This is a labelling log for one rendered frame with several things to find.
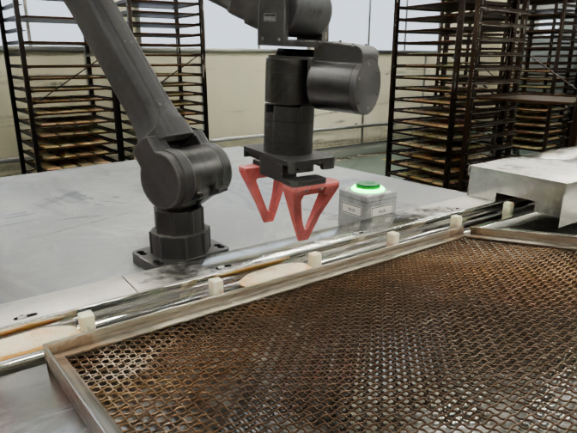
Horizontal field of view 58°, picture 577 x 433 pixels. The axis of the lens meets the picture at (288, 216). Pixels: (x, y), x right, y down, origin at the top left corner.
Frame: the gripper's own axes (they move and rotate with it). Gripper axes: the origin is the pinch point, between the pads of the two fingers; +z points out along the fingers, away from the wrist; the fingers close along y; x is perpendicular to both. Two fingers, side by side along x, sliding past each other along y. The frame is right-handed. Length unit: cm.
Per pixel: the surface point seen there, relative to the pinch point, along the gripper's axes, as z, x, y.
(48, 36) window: -17, -65, 439
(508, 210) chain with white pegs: 4.6, -44.7, -2.4
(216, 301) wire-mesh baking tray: 1.1, 15.5, -11.5
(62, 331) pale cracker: 5.4, 26.9, -2.2
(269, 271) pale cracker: 5.0, 3.3, -1.7
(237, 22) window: -36, -245, 440
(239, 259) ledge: 5.0, 4.6, 3.3
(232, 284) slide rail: 6.0, 7.7, -0.6
